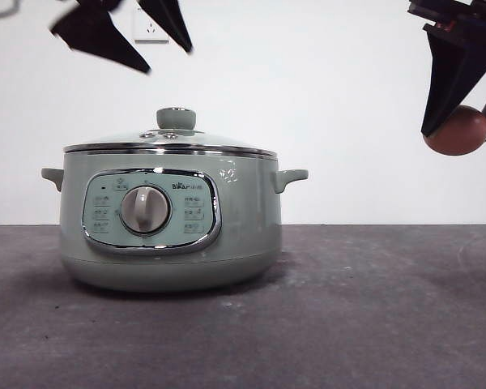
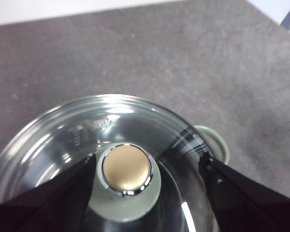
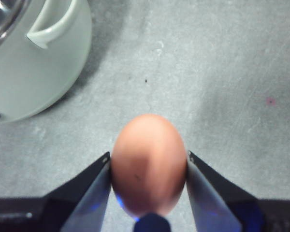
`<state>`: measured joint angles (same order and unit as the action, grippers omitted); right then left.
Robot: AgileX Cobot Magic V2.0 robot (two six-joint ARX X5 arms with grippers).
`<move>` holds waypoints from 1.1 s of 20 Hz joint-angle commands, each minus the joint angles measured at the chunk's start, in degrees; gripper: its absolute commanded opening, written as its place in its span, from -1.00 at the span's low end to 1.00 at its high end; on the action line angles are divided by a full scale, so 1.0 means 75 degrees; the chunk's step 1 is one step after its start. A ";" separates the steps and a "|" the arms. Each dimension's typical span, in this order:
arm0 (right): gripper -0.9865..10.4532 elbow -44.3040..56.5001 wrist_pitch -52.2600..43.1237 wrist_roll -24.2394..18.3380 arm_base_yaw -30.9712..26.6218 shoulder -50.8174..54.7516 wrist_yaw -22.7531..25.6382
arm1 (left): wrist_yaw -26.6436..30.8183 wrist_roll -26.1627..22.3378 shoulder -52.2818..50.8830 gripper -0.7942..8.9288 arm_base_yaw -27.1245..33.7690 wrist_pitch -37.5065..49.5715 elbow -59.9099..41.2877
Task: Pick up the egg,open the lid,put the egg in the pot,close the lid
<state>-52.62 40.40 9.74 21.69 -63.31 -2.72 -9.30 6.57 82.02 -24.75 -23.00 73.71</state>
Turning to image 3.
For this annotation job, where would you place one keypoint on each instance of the brown egg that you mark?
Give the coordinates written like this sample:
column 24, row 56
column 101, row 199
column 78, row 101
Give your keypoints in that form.
column 148, row 164

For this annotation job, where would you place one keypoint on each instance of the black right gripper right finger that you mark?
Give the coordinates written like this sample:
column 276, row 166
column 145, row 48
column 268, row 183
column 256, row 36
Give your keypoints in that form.
column 212, row 198

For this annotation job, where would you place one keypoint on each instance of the glass lid with green knob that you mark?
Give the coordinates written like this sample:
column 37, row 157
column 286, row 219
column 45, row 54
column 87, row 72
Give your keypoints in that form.
column 1, row 17

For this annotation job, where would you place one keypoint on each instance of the pale green electric cooking pot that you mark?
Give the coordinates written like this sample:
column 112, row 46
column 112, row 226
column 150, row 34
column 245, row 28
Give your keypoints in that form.
column 31, row 79

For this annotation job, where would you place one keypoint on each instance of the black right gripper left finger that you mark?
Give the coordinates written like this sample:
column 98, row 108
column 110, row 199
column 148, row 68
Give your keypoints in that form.
column 87, row 193

